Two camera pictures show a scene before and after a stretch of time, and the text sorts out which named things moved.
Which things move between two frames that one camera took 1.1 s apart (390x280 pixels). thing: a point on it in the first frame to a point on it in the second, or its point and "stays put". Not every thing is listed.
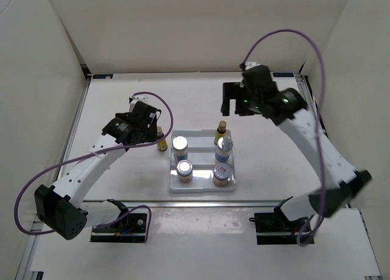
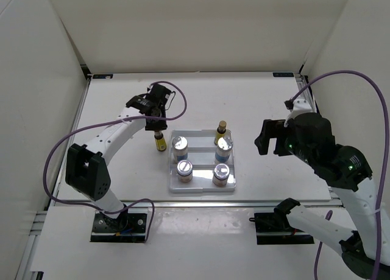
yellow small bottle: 163,145 stays put
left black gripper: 150,131 to 161,125
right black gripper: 234,91 to 273,129
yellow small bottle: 221,131 stays put
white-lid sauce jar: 184,170 stays put
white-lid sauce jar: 221,175 stays put
